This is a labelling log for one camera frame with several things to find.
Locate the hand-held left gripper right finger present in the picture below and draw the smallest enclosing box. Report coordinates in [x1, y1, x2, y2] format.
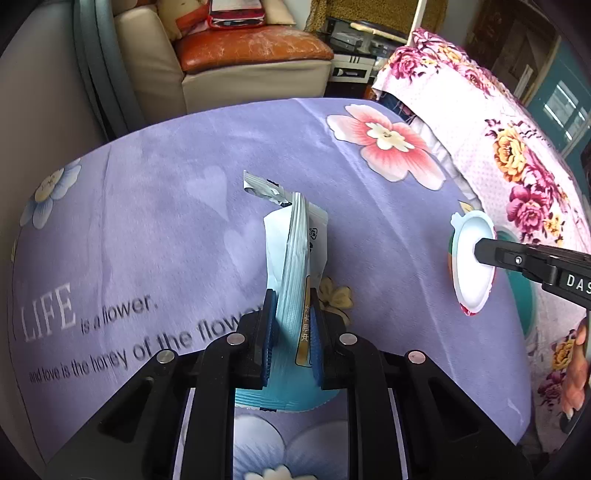
[309, 287, 527, 480]

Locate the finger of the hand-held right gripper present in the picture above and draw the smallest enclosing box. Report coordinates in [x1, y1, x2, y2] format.
[473, 237, 559, 286]

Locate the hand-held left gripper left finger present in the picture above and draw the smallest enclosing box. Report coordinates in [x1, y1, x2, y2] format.
[46, 288, 280, 480]

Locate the white oval lid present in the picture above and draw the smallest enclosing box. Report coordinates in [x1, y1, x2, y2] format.
[449, 210, 498, 317]

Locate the teal bin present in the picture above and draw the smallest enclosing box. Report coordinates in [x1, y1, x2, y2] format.
[494, 225, 539, 352]

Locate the light blue foil packet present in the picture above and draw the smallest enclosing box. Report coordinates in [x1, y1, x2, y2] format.
[235, 171, 347, 412]

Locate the person's right hand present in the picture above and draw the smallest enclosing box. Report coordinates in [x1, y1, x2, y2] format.
[561, 318, 591, 420]

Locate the pink floral quilt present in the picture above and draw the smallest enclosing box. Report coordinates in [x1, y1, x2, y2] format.
[372, 28, 591, 435]

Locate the teal door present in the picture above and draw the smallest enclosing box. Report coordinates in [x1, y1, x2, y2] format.
[526, 37, 591, 162]

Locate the wooden cabinet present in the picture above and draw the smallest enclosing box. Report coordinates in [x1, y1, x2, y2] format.
[464, 0, 561, 104]

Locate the white pole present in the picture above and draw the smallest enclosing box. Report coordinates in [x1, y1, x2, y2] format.
[406, 0, 428, 44]

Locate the black media player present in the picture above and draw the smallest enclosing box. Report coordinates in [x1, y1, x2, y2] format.
[323, 17, 409, 58]

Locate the orange seat cushion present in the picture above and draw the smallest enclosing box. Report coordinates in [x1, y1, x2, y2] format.
[174, 25, 334, 73]

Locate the leopard print cloth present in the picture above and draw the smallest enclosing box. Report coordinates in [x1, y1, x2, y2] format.
[302, 0, 448, 35]

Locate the cream armchair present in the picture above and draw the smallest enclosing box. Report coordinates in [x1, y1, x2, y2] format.
[115, 4, 334, 125]

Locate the grey curtain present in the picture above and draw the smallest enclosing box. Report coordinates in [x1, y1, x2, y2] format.
[74, 0, 148, 139]

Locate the red Hennessy box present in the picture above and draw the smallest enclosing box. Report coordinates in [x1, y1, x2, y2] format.
[208, 0, 266, 29]

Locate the beige pillow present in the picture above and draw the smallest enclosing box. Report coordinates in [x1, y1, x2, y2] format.
[261, 0, 296, 26]

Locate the cartoon print pillow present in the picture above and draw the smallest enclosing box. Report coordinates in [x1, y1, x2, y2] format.
[154, 0, 213, 42]

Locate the grey fabric headboard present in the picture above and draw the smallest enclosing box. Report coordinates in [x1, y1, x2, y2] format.
[0, 0, 109, 153]

